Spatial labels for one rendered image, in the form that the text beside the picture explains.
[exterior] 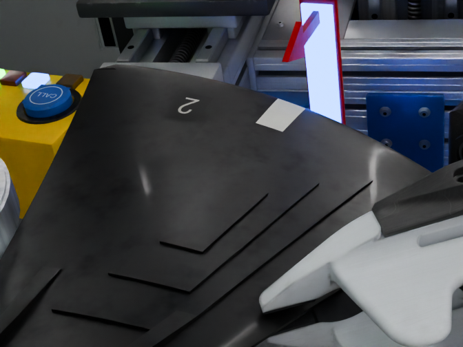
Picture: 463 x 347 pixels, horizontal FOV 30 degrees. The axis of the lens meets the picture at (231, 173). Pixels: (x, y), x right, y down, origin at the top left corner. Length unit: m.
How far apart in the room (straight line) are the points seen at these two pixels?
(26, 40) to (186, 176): 1.06
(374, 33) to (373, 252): 0.72
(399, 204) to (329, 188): 0.09
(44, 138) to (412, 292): 0.43
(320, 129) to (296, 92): 0.55
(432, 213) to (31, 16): 1.19
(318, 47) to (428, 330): 0.29
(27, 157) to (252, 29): 0.41
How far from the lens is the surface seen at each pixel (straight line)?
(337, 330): 0.36
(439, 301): 0.32
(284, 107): 0.48
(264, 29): 1.07
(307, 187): 0.42
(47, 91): 0.74
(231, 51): 0.96
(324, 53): 0.57
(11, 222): 0.25
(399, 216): 0.33
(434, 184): 0.34
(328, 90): 0.58
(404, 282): 0.33
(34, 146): 0.70
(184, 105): 0.48
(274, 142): 0.45
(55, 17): 1.52
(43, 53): 1.50
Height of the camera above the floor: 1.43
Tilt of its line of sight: 36 degrees down
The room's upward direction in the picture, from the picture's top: 10 degrees counter-clockwise
